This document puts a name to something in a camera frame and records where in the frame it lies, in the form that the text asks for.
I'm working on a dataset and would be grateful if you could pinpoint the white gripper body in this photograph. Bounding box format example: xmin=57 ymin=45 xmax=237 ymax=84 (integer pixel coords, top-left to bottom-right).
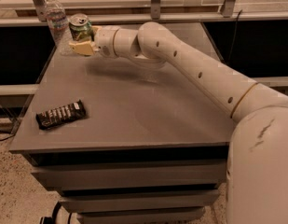
xmin=95 ymin=25 xmax=119 ymax=59

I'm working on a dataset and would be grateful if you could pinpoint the green soda can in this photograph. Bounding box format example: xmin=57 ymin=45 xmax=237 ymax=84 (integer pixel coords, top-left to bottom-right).
xmin=69 ymin=13 xmax=94 ymax=41

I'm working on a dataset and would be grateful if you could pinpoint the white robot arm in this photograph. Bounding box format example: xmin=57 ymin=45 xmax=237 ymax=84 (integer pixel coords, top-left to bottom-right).
xmin=69 ymin=21 xmax=288 ymax=224

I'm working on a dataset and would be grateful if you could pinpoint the clear plastic water bottle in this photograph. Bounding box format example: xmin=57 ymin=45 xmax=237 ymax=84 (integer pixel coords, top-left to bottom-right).
xmin=45 ymin=0 xmax=71 ymax=55

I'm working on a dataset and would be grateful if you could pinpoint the dark chocolate bar wrapper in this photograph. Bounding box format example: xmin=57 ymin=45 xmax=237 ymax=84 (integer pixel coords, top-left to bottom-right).
xmin=35 ymin=100 xmax=87 ymax=130

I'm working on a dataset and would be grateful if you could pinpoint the grey drawer cabinet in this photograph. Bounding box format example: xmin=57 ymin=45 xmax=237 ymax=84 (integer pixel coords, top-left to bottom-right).
xmin=8 ymin=22 xmax=240 ymax=224

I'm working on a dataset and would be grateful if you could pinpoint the metal railing frame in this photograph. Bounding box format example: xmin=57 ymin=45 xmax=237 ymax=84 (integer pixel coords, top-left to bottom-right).
xmin=0 ymin=0 xmax=288 ymax=22

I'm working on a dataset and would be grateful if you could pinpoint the black cable at left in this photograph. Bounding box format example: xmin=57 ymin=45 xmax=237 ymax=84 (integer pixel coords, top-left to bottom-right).
xmin=0 ymin=96 xmax=17 ymax=142

